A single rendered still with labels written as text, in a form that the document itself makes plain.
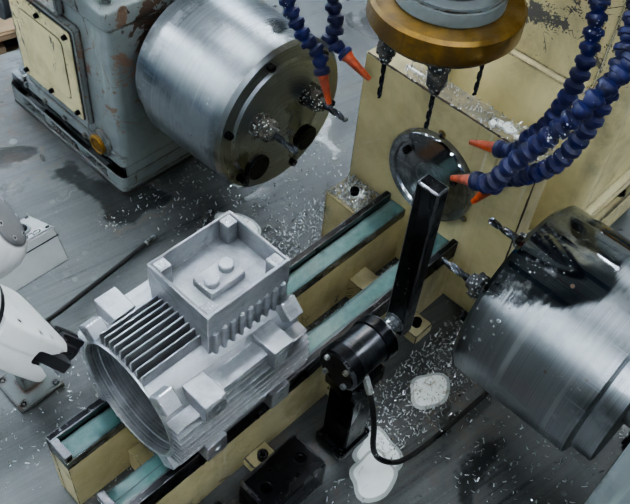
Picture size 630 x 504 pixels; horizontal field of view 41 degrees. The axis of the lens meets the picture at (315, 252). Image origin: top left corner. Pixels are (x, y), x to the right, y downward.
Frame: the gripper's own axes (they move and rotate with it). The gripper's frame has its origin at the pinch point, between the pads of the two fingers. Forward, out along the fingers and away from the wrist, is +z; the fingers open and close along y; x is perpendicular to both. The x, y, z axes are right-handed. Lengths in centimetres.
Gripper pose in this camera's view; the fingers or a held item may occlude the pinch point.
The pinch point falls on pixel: (61, 345)
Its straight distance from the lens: 95.2
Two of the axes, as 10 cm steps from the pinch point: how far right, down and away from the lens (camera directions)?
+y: 7.1, 5.7, -4.1
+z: 2.9, 3.0, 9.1
